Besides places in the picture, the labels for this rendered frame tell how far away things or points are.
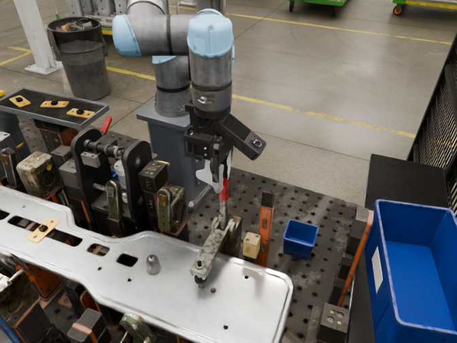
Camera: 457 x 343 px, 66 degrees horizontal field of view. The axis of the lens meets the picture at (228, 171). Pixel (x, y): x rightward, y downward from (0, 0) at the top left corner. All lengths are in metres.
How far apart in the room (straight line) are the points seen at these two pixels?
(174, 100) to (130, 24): 0.54
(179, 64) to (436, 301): 0.93
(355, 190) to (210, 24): 2.26
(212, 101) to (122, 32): 0.21
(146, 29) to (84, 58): 3.07
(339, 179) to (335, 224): 1.37
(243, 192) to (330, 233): 0.40
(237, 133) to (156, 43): 0.23
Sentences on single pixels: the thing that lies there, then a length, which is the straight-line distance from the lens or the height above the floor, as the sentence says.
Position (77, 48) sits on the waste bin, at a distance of 3.72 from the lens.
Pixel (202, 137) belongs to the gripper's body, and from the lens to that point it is 0.70.
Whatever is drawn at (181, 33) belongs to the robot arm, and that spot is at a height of 1.51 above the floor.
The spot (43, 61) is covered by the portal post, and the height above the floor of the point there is 0.11.
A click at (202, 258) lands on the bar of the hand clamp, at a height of 1.07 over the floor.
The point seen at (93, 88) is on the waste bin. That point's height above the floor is 0.14.
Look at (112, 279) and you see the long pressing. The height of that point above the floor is 1.00.
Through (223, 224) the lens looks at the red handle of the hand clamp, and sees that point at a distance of 0.87.
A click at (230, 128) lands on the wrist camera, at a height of 1.36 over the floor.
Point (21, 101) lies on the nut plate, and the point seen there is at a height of 1.16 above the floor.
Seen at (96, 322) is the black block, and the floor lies 0.99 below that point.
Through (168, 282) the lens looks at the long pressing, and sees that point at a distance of 0.87.
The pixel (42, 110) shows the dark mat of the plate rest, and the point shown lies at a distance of 1.29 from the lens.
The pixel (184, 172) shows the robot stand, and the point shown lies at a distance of 1.34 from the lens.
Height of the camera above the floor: 1.72
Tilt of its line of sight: 39 degrees down
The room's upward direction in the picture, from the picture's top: straight up
